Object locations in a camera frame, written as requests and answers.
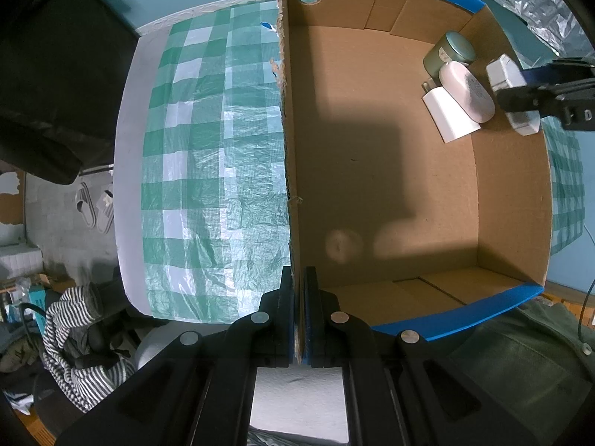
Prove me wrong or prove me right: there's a silver crinkled curtain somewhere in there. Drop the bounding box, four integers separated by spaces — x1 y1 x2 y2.
476 0 591 56

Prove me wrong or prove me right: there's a white grey slipper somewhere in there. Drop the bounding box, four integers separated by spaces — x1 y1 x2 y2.
74 182 98 228
95 186 116 234

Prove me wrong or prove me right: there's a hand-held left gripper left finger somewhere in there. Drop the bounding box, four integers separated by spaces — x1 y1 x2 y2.
56 266 298 446

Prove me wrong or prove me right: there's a white oval case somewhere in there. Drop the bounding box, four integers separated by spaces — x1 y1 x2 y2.
438 62 496 124

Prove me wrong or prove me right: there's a blue cardboard box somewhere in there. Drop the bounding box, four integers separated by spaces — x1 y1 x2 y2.
276 0 554 342

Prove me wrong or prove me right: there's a teal round jar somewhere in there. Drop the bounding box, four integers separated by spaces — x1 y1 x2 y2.
423 32 476 77

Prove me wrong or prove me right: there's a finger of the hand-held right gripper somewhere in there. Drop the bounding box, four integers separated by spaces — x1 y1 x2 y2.
495 84 565 118
521 58 595 87

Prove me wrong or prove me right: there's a white power adapter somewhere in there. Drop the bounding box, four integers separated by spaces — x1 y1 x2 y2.
421 81 482 145
486 54 541 136

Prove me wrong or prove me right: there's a light green checked plastic tablecloth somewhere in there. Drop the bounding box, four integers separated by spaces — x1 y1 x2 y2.
114 0 584 323

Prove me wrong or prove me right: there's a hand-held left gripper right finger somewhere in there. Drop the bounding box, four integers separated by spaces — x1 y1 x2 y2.
302 266 531 446

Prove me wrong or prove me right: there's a dark green garment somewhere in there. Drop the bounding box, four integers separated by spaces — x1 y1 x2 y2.
446 297 595 428

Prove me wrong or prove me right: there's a black hanging clothing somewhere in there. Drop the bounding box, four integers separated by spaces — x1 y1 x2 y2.
0 0 140 184

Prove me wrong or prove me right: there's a white foam box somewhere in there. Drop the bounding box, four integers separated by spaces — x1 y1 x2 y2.
0 246 45 279

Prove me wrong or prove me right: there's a black white striped cloth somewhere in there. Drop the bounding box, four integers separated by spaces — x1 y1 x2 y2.
39 283 138 412

